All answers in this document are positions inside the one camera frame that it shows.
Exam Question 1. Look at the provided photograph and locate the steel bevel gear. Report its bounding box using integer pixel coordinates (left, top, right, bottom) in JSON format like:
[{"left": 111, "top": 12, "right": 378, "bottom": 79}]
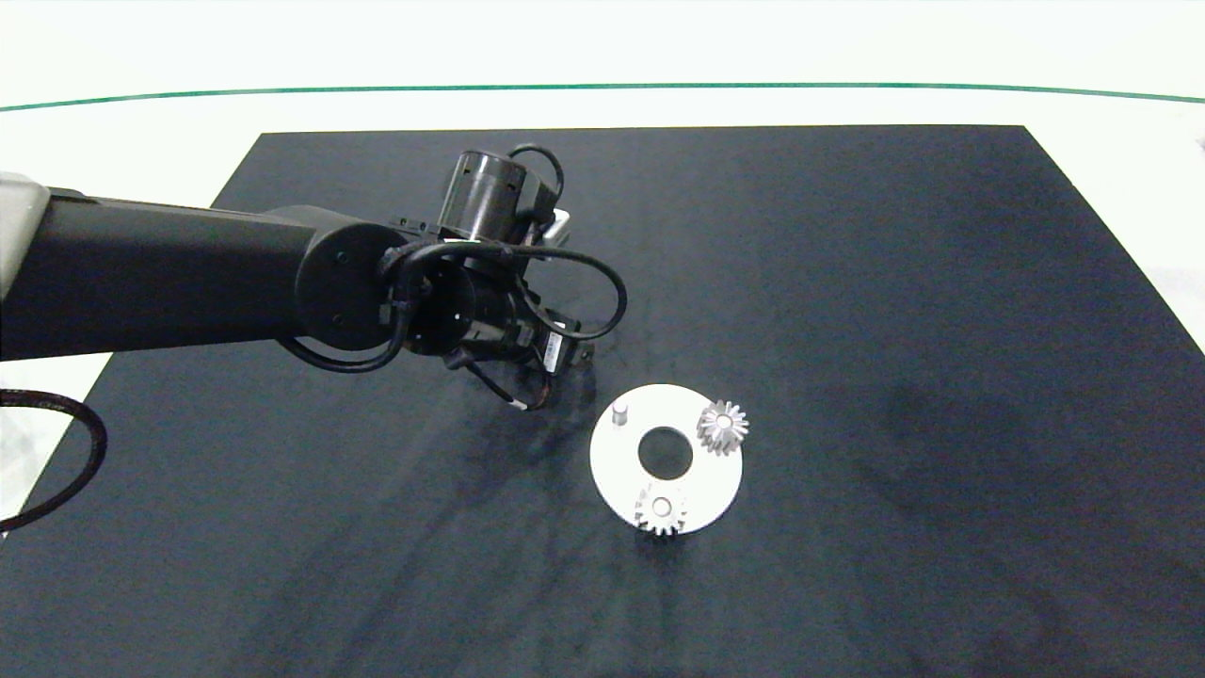
[{"left": 696, "top": 399, "right": 751, "bottom": 458}]

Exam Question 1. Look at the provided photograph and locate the long black cable loop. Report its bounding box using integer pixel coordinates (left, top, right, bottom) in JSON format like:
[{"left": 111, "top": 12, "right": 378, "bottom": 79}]
[{"left": 380, "top": 240, "right": 629, "bottom": 342}]

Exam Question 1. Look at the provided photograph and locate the black mat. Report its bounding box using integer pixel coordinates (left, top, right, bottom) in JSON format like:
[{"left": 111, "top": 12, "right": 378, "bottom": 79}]
[{"left": 0, "top": 124, "right": 1205, "bottom": 678}]

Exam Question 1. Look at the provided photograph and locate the round white plate with pins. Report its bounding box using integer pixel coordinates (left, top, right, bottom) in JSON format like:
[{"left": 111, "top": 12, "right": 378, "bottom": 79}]
[{"left": 589, "top": 383, "right": 744, "bottom": 537}]

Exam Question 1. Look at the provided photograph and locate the thin cable with white tag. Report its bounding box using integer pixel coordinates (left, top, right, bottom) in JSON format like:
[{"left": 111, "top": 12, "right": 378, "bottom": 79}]
[{"left": 450, "top": 350, "right": 528, "bottom": 412}]

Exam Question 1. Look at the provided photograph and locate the short black cable loop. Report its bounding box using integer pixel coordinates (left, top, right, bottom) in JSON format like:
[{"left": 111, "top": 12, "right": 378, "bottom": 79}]
[{"left": 506, "top": 143, "right": 567, "bottom": 223}]

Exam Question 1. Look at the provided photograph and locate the black cable under wrist joint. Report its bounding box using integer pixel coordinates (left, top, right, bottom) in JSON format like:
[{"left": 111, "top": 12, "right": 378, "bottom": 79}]
[{"left": 279, "top": 282, "right": 421, "bottom": 375}]

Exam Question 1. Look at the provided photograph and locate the large steel spur gear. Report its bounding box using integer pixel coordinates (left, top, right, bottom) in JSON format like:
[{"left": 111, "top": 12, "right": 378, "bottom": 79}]
[{"left": 633, "top": 483, "right": 689, "bottom": 539}]

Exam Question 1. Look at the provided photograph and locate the thick black cable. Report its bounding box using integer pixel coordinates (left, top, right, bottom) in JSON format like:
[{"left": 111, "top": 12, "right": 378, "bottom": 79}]
[{"left": 0, "top": 388, "right": 108, "bottom": 532}]

